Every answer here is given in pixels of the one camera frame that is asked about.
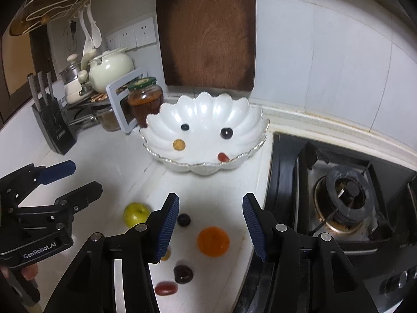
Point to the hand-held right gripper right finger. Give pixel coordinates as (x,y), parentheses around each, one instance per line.
(255,231)

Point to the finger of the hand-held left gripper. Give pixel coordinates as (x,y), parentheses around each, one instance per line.
(81,194)
(55,171)

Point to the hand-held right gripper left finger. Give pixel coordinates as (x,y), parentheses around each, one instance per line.
(166,231)

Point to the blueberry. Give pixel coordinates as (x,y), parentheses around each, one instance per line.
(183,219)
(185,126)

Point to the brown longan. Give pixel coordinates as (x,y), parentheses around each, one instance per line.
(179,144)
(166,254)

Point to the green apple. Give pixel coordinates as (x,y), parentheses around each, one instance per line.
(136,213)

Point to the orange tangerine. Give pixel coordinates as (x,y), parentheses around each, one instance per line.
(213,241)

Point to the dark purple plum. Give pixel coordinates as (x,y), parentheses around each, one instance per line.
(183,274)
(226,133)

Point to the red date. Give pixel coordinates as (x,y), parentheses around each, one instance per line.
(166,288)

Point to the dark red grape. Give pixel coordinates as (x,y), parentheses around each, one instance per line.
(223,157)

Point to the white scalloped bowl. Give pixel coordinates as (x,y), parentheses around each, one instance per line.
(202,117)

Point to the person's left hand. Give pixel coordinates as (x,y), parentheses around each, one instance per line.
(29,271)

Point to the black knife block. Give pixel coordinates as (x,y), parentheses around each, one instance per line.
(55,127)

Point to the black glass gas stove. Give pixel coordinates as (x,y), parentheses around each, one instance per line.
(283,176)

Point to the steel corner shelf rack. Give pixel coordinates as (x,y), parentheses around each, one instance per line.
(81,104)

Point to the steel saucepan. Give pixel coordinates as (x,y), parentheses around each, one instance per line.
(107,119)

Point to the black burner grate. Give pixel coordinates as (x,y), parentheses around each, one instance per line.
(309,156)

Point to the white pot with glass lid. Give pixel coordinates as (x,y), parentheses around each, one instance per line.
(73,78)

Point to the brown wooden cabinet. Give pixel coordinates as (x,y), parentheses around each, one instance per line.
(13,81)

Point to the glass jar with green lid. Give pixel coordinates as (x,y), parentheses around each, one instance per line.
(145,101)

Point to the cream ceramic teapot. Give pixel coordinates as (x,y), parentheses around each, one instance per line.
(109,71)

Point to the black scissors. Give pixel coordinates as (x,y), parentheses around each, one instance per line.
(72,36)

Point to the steel stove knob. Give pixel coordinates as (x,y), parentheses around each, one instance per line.
(395,280)

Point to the round wooden board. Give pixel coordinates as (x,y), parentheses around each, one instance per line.
(49,9)

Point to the brown wooden cutting board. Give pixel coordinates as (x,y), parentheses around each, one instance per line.
(208,29)

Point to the white plastic frame stand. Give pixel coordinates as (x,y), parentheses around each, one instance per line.
(114,104)

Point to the white wall socket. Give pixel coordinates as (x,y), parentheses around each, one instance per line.
(127,38)
(145,32)
(113,41)

